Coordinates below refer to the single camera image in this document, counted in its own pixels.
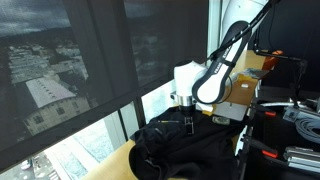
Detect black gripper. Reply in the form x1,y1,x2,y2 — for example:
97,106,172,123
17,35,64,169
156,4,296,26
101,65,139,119
179,105,196,136

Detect black zip jersey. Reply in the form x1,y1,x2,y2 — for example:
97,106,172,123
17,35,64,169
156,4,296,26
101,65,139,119
128,105,246,180

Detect bubble wrap roll yellow tape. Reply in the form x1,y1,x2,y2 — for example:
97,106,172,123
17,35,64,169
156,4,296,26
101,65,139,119
201,73,254,117

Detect folded dollar bill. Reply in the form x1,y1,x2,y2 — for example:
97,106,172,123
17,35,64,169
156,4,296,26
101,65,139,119
212,116,231,126

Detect white rectangular board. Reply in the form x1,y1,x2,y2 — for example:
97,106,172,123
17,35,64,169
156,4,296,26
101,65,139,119
213,101,249,122

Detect grey crumpled sheet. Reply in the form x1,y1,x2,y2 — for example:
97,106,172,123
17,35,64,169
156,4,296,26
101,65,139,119
240,67,269,81

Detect black perforated board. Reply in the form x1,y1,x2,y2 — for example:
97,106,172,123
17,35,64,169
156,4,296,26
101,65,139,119
253,109,320,180

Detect dark mesh window blind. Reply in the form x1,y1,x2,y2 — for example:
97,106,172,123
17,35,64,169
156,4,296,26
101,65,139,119
0,0,139,172
123,0,209,88

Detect orange chair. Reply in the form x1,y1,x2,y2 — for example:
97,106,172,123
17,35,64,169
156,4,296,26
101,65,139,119
264,49,285,71

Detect black clamp orange handle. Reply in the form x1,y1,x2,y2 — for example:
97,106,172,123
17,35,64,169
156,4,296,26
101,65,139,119
241,134,280,160
248,103,278,118

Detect aluminium extrusion with bracket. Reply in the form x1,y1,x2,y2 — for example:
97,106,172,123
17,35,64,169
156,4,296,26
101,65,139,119
283,146,320,174
282,98,320,123

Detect black camera tripod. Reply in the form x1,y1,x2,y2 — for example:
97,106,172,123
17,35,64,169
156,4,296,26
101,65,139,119
251,19,309,108

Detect grey-blue coiled cable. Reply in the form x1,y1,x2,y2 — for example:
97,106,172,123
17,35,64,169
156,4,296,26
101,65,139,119
294,118,320,144

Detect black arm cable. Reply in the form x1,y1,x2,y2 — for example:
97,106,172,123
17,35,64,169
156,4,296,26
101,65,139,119
206,0,281,104

